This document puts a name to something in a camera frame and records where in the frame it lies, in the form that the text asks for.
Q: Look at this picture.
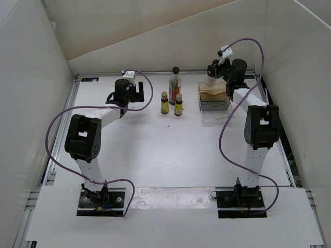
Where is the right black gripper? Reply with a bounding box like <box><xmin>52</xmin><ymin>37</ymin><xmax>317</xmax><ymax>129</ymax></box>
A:
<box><xmin>208</xmin><ymin>57</ymin><xmax>232</xmax><ymax>84</ymax></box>

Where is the white powder jar black cap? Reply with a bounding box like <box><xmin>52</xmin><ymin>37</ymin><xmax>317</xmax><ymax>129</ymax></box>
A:
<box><xmin>204</xmin><ymin>74</ymin><xmax>217</xmax><ymax>87</ymax></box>

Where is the tall clear chili bottle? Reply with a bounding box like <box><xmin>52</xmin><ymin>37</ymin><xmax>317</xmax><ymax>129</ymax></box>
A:
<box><xmin>169</xmin><ymin>67</ymin><xmax>182</xmax><ymax>105</ymax></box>

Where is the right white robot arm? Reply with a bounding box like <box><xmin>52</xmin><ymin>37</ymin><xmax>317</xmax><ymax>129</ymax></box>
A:
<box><xmin>206</xmin><ymin>58</ymin><xmax>280</xmax><ymax>207</ymax></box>

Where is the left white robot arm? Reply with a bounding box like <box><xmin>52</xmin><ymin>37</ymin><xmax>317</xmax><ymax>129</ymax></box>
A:
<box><xmin>65</xmin><ymin>79</ymin><xmax>144</xmax><ymax>207</ymax></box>

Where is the tiered clear condiment rack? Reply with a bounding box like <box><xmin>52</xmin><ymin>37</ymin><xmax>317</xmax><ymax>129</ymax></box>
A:
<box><xmin>198</xmin><ymin>82</ymin><xmax>233</xmax><ymax>126</ymax></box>

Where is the left small yellow-label bottle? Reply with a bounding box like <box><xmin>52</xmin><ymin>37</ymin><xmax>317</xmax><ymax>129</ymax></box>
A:
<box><xmin>161</xmin><ymin>91</ymin><xmax>169</xmax><ymax>114</ymax></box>

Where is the small yellow-label bottle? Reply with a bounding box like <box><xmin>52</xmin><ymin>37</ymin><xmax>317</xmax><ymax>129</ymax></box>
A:
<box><xmin>161</xmin><ymin>91</ymin><xmax>169</xmax><ymax>114</ymax></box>
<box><xmin>174</xmin><ymin>93</ymin><xmax>183</xmax><ymax>116</ymax></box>

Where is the right small yellow-label bottle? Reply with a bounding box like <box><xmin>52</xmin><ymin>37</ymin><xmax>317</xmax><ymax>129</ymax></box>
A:
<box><xmin>174</xmin><ymin>93</ymin><xmax>183</xmax><ymax>116</ymax></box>

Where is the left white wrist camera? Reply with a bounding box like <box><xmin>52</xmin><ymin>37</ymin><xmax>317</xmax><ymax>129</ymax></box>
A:
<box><xmin>122</xmin><ymin>70</ymin><xmax>136</xmax><ymax>86</ymax></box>

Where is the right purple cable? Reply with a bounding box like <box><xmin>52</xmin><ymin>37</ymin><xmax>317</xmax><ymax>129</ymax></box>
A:
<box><xmin>218</xmin><ymin>38</ymin><xmax>280</xmax><ymax>214</ymax></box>

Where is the purple cable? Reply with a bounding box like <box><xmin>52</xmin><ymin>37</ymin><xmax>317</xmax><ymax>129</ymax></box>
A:
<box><xmin>45</xmin><ymin>71</ymin><xmax>154</xmax><ymax>216</ymax></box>
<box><xmin>218</xmin><ymin>38</ymin><xmax>280</xmax><ymax>214</ymax></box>

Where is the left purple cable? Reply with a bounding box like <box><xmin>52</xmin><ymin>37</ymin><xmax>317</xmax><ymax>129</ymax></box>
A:
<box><xmin>45</xmin><ymin>71</ymin><xmax>154</xmax><ymax>216</ymax></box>

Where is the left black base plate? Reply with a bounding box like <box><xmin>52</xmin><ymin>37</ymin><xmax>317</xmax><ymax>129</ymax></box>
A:
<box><xmin>76</xmin><ymin>188</ymin><xmax>126</xmax><ymax>217</ymax></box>

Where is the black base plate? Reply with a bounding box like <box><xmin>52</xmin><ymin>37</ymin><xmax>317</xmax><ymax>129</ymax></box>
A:
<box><xmin>76</xmin><ymin>188</ymin><xmax>126</xmax><ymax>217</ymax></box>
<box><xmin>210</xmin><ymin>184</ymin><xmax>267</xmax><ymax>219</ymax></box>

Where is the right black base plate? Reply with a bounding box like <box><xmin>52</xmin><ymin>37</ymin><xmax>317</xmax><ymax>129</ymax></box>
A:
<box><xmin>210</xmin><ymin>184</ymin><xmax>267</xmax><ymax>219</ymax></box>

